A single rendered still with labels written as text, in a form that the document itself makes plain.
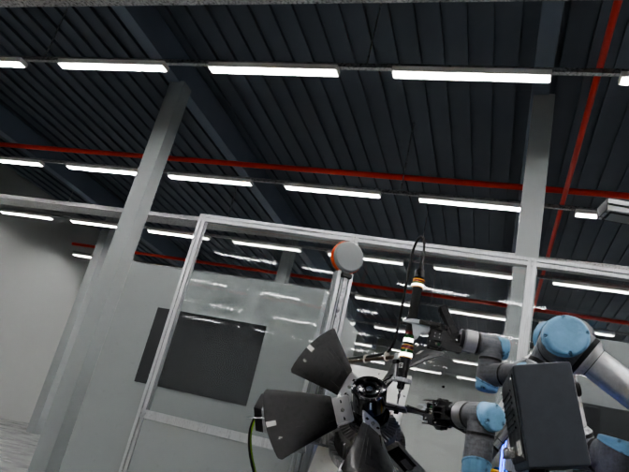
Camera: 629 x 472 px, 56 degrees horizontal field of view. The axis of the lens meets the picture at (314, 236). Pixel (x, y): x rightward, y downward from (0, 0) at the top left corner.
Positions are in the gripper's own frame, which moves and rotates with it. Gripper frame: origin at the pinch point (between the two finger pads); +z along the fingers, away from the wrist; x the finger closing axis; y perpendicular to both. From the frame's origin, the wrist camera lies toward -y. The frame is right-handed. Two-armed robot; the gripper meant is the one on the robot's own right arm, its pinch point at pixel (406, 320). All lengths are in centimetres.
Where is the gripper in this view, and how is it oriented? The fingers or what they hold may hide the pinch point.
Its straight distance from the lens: 212.3
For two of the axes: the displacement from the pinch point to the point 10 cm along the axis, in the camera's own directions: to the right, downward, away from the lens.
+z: -9.7, -2.0, 1.1
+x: 0.3, 3.6, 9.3
